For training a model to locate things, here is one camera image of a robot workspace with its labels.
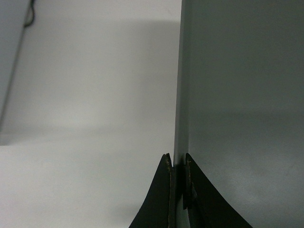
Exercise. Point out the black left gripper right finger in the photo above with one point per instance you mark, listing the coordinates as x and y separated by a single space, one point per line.
205 205

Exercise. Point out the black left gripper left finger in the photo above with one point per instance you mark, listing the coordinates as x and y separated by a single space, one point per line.
159 207

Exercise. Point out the grey rectangular serving tray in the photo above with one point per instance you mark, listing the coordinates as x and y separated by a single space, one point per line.
240 104

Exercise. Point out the white checkout counter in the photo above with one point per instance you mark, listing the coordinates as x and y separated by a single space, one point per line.
90 112

